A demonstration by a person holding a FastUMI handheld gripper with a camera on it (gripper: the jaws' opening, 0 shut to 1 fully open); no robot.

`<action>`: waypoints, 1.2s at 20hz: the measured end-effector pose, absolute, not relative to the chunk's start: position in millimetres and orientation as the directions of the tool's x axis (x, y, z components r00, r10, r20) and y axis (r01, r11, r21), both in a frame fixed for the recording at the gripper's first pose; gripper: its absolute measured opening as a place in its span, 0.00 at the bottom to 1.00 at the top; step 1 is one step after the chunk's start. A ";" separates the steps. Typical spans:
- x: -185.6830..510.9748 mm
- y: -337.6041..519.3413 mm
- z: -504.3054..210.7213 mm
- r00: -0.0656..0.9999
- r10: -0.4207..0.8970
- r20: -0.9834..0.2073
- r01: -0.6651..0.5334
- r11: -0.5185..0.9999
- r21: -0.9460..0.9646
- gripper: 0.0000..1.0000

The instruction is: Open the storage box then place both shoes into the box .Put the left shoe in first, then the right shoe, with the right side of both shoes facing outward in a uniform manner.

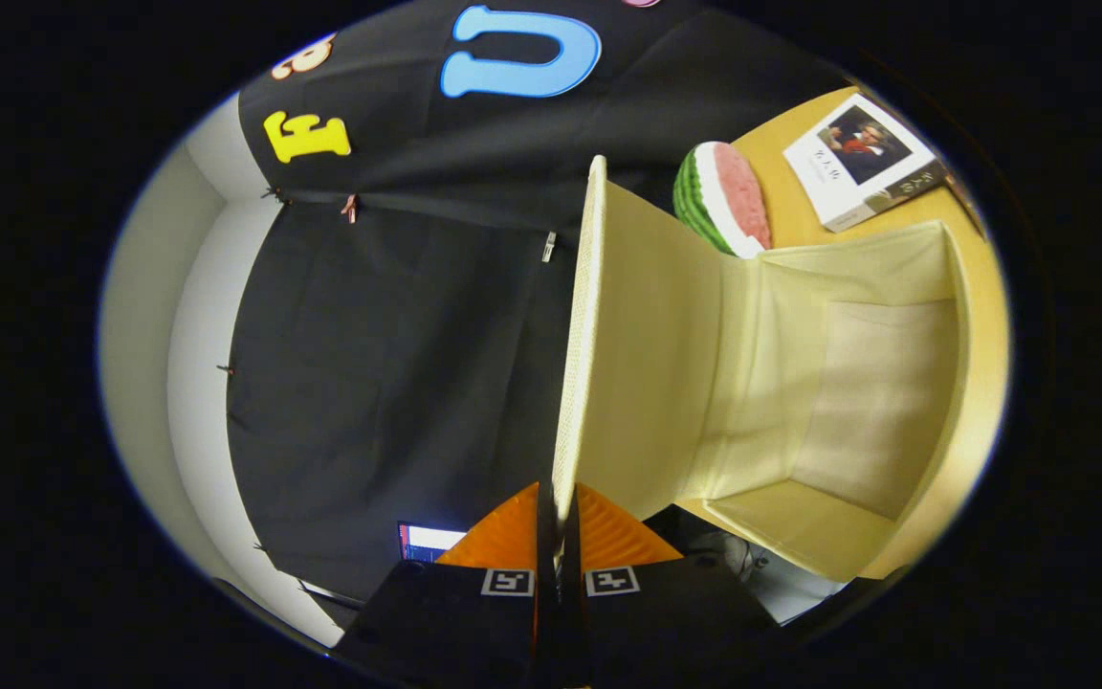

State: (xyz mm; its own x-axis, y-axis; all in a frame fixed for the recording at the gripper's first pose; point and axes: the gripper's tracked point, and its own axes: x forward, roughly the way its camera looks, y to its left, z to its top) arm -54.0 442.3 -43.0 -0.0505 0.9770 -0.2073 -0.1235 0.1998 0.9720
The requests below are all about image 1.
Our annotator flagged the white portrait cover book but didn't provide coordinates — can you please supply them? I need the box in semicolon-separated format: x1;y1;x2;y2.
782;93;947;233

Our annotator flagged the cream fabric storage box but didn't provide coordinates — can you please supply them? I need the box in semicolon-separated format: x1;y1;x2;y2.
551;155;975;583

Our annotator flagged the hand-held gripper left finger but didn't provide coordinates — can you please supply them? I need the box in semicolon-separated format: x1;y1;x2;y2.
334;481;562;689

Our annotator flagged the lit computer screen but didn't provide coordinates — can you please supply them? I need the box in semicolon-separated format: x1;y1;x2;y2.
397;521;469;564

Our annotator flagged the watermelon slice toy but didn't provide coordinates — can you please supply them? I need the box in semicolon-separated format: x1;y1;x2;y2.
672;142;773;259

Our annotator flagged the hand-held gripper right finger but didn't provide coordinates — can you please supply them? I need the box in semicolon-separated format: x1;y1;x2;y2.
561;483;786;689

